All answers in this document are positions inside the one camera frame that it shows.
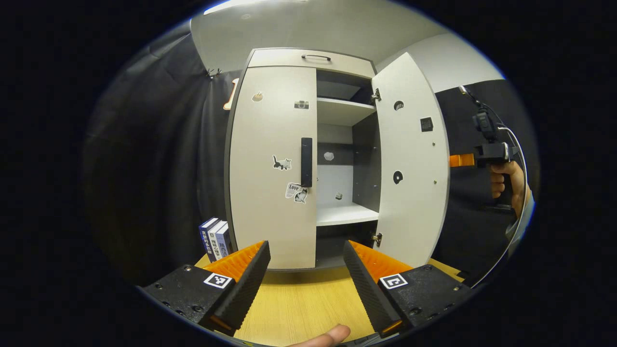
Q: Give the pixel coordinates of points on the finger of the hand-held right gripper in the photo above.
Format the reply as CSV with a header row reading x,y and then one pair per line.
x,y
462,160

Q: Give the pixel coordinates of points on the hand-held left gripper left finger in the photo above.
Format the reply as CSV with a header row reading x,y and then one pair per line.
x,y
248,289

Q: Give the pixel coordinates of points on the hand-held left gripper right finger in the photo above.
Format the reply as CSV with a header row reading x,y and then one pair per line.
x,y
368,294

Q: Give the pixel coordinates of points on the white shoe cabinet door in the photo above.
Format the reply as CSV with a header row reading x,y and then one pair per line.
x,y
414,202
270,120

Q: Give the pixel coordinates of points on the white double-door shoe cabinet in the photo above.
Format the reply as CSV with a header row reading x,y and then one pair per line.
x,y
289,58

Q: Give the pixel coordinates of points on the white cabinet shelf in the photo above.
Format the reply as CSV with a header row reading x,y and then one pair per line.
x,y
344,214
340,113

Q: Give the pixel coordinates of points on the light blue book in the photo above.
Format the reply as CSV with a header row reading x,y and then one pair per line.
x,y
224,241

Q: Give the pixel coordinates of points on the white spine book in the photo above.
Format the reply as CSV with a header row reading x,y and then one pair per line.
x,y
216,243

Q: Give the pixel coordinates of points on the dark blue book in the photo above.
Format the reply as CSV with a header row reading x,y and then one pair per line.
x,y
206,238

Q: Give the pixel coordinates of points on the black backdrop cloth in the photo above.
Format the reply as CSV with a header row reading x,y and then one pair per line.
x,y
154,168

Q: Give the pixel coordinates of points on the ceiling light panel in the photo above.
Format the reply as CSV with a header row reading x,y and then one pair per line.
x,y
241,5

